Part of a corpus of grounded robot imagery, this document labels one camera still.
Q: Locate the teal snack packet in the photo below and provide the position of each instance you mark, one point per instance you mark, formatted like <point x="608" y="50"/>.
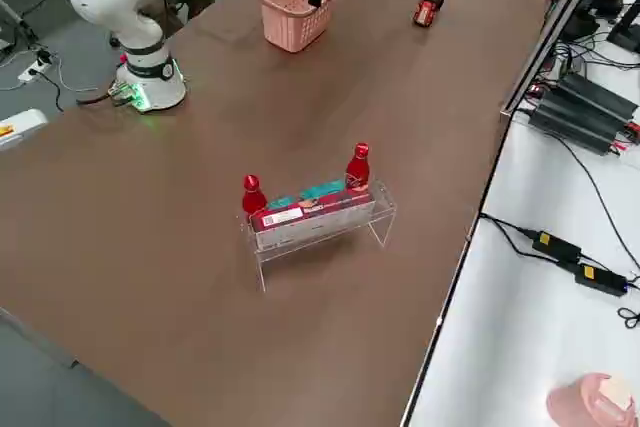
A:
<point x="322" y="190"/>
<point x="282" y="202"/>

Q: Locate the red Coca-Cola bottle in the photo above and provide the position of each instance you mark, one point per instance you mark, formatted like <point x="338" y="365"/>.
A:
<point x="358" y="172"/>
<point x="251" y="197"/>

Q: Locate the aluminium frame rail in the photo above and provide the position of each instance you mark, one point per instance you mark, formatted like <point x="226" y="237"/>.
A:
<point x="550" y="32"/>

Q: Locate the white box with yellow label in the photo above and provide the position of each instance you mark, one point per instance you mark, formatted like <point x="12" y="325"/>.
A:
<point x="17" y="129"/>

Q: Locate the clear acrylic shelf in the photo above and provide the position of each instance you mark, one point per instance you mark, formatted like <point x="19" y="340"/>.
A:
<point x="320" y="234"/>

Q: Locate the pink round container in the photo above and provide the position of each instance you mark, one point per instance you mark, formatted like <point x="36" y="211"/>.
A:
<point x="592" y="399"/>

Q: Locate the white power strip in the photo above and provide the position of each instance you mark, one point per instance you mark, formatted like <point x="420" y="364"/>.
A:
<point x="35" y="70"/>

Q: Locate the black power adapter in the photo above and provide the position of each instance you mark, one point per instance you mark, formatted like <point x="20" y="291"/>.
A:
<point x="556" y="246"/>
<point x="600" y="280"/>

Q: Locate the black monitor stand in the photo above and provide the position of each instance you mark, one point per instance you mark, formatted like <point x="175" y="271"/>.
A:
<point x="627" y="29"/>

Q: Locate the red tartan shortbread box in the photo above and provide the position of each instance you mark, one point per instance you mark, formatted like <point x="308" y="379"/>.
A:
<point x="300" y="216"/>

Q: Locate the pink plastic basket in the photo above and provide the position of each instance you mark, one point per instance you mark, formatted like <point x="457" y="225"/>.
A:
<point x="295" y="7"/>

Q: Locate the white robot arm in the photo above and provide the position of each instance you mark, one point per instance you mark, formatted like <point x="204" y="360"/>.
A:
<point x="125" y="2"/>

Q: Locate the black power supply box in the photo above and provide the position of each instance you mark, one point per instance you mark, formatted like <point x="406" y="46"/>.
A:
<point x="597" y="96"/>
<point x="575" y="123"/>

